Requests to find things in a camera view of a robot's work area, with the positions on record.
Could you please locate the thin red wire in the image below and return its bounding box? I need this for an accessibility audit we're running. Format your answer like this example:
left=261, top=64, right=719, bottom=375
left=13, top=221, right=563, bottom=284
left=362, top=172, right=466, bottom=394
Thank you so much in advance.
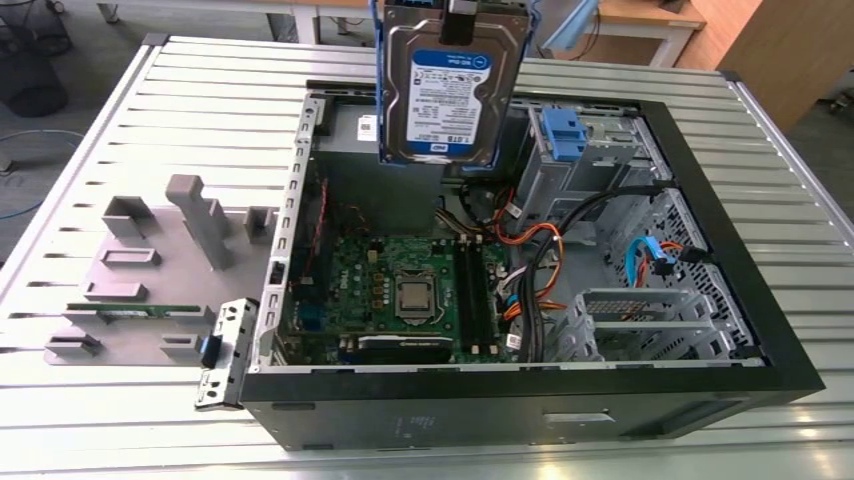
left=298, top=177, right=332, bottom=286

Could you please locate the thick black case cable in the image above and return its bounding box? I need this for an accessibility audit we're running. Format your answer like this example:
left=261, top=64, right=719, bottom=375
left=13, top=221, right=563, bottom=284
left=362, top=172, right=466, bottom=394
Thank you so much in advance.
left=519, top=184, right=675, bottom=362

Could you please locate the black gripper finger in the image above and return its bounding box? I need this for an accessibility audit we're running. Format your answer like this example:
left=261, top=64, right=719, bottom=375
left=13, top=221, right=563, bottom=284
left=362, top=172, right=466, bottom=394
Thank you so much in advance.
left=437, top=0, right=478, bottom=47

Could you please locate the silver CPU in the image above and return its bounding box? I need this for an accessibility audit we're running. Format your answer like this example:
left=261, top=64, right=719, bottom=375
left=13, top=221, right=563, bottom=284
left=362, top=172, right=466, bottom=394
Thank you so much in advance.
left=397, top=279, right=438, bottom=309

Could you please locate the black PC case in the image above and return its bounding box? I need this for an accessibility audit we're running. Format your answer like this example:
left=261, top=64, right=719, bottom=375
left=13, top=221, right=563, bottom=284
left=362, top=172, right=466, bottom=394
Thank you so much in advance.
left=237, top=78, right=828, bottom=452

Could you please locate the metal expansion slot bracket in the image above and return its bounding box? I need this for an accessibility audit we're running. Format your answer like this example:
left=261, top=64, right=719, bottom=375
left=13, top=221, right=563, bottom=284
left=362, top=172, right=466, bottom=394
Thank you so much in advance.
left=192, top=297, right=261, bottom=412

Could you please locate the blue plastic drive latch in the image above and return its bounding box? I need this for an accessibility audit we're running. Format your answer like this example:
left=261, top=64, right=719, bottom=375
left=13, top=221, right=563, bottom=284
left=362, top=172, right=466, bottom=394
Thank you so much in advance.
left=540, top=107, right=589, bottom=162

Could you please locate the black RAM slot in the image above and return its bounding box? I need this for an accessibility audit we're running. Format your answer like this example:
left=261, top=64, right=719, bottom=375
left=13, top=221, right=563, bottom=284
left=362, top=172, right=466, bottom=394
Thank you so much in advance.
left=456, top=235, right=477, bottom=352
left=472, top=234, right=498, bottom=352

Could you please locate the orange wire bundle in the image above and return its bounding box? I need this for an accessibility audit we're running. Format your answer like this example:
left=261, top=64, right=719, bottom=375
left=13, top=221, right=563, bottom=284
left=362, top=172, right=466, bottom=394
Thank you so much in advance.
left=493, top=187, right=567, bottom=324

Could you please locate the grey power supply unit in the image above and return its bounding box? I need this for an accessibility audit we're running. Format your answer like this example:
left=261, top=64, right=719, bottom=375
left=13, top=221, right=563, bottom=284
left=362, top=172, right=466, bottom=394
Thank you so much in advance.
left=312, top=104, right=446, bottom=231

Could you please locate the blue data wire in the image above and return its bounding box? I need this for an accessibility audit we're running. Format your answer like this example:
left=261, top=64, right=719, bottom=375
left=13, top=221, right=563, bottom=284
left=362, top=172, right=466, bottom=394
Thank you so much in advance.
left=625, top=235, right=671, bottom=291

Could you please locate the black graphics card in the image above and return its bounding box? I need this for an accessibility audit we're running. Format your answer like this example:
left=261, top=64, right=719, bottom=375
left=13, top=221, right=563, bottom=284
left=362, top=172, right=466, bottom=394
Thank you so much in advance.
left=336, top=333, right=454, bottom=365

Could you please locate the green RAM stick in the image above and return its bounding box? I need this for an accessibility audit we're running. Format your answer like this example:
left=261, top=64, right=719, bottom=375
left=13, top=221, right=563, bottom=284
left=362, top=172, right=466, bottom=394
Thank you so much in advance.
left=65, top=303, right=204, bottom=320

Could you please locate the grey parts rack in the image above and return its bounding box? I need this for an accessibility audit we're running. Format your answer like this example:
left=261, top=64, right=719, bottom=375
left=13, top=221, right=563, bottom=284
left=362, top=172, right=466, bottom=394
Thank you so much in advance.
left=39, top=172, right=281, bottom=370

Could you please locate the white metal desk frame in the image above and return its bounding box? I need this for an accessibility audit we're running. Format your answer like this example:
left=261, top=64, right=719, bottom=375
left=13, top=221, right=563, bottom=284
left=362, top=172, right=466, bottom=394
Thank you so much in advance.
left=96, top=0, right=321, bottom=46

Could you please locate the wooden cabinet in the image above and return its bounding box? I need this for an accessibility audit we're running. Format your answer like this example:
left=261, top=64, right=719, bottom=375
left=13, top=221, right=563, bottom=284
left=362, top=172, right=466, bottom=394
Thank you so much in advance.
left=676, top=0, right=854, bottom=134

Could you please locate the metal optical drive cage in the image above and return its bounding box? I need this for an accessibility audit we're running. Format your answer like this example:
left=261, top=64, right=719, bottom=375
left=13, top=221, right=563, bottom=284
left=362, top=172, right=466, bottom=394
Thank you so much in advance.
left=516, top=104, right=672, bottom=216

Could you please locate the black chair caster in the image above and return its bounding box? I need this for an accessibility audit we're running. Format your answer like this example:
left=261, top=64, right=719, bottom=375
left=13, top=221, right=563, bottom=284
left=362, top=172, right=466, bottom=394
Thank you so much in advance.
left=816, top=84, right=854, bottom=116

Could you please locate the orange and black power wire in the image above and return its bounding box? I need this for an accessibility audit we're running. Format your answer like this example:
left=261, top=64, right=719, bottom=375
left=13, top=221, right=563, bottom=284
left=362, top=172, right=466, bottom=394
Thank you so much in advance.
left=643, top=241, right=709, bottom=279

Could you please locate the hard disk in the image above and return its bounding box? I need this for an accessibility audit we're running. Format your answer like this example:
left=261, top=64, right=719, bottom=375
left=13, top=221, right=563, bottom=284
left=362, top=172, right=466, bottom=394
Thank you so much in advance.
left=372, top=0, right=528, bottom=169

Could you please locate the metal disk bay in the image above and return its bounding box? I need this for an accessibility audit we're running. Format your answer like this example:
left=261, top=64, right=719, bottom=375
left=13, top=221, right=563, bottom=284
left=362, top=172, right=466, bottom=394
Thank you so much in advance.
left=543, top=287, right=759, bottom=362

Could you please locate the green motherboard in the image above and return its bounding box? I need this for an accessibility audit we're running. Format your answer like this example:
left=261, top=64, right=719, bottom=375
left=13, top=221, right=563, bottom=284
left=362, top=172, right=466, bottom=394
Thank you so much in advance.
left=277, top=233, right=516, bottom=365

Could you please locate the black mesh bin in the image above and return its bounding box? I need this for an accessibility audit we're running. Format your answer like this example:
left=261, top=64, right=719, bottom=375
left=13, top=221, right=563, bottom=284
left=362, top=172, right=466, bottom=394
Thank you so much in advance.
left=0, top=0, right=74, bottom=119

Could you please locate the CPU socket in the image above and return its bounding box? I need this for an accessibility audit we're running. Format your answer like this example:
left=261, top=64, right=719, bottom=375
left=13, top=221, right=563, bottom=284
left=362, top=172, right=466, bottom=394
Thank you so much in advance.
left=389, top=269, right=446, bottom=321

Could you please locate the wooden desk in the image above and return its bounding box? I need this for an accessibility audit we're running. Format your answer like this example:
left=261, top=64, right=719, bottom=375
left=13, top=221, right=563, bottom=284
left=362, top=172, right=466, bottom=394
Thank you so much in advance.
left=596, top=0, right=708, bottom=69

